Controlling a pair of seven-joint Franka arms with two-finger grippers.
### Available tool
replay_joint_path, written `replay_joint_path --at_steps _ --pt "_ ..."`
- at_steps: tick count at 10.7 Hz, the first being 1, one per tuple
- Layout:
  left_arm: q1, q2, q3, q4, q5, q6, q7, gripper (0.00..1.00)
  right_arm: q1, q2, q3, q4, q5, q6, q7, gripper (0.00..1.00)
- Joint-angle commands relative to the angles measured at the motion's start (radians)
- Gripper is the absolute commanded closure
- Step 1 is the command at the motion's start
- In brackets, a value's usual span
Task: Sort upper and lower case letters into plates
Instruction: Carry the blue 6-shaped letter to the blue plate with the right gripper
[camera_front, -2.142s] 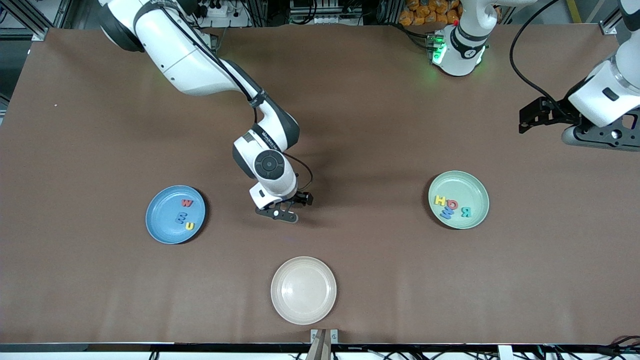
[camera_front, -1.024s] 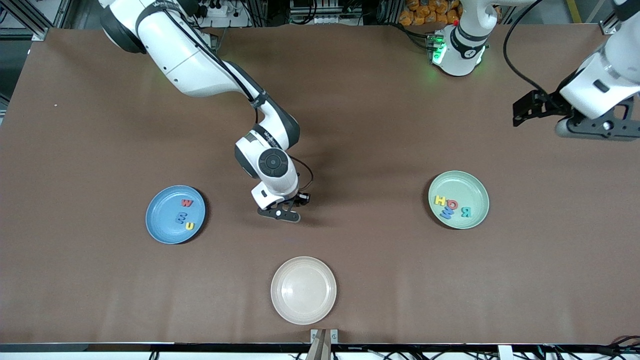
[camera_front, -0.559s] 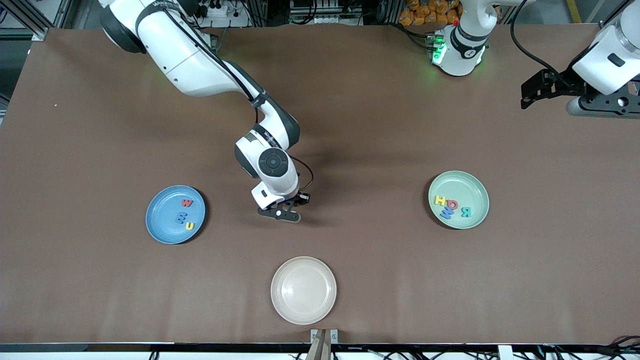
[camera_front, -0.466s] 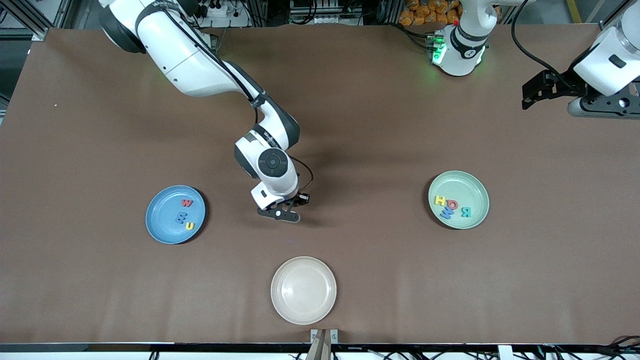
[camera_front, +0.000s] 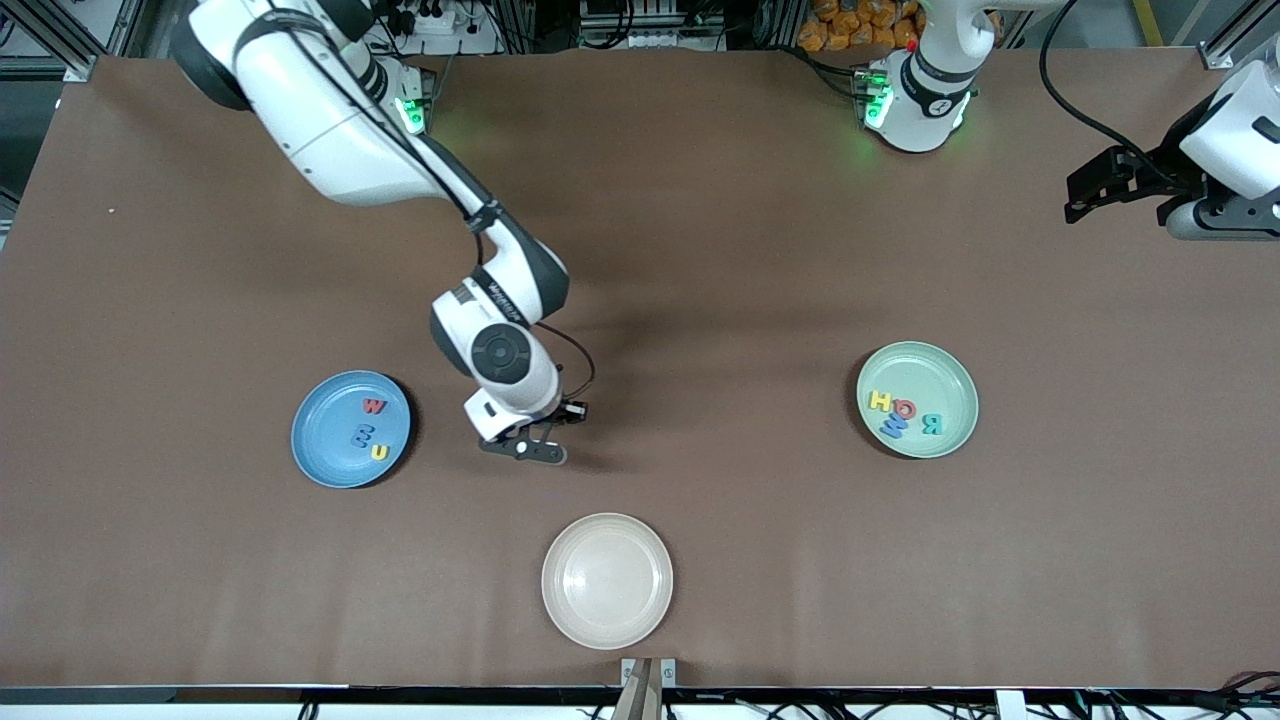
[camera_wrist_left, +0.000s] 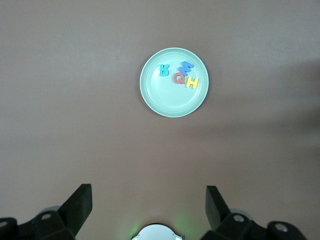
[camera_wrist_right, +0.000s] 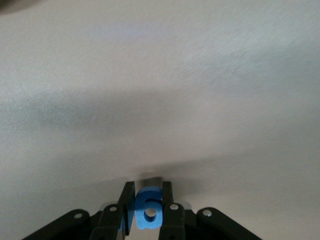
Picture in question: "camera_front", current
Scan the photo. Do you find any beige plate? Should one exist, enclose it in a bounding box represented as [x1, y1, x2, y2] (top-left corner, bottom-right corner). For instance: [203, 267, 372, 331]
[541, 513, 674, 651]

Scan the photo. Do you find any blue plate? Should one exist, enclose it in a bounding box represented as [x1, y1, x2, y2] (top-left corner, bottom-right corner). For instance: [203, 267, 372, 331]
[290, 370, 413, 490]

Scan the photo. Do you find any green plate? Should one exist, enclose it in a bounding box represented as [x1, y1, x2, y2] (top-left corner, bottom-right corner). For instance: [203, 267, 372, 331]
[855, 341, 980, 460]

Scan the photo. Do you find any orange packets pile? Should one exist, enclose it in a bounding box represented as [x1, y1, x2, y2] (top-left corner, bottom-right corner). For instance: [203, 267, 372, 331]
[797, 0, 926, 53]

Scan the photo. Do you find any white power strip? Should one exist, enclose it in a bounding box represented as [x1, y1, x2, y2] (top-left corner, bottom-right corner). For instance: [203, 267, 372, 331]
[385, 0, 501, 56]

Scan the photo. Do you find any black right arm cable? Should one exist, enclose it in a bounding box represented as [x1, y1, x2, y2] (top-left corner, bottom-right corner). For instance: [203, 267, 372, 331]
[535, 321, 598, 403]

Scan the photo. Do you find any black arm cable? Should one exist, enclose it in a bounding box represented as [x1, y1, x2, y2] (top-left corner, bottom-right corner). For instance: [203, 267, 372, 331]
[535, 321, 598, 403]
[1038, 0, 1186, 186]

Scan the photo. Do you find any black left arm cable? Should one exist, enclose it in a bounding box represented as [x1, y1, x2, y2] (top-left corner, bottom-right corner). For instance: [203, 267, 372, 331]
[1038, 0, 1186, 186]

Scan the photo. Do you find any aluminium frame profile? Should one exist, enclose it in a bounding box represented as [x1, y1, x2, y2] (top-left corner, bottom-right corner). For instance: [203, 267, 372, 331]
[0, 0, 101, 83]
[1195, 0, 1280, 71]

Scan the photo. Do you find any metal bracket with wooden strip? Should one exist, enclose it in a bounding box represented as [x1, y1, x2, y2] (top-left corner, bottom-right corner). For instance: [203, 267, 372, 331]
[612, 656, 679, 720]

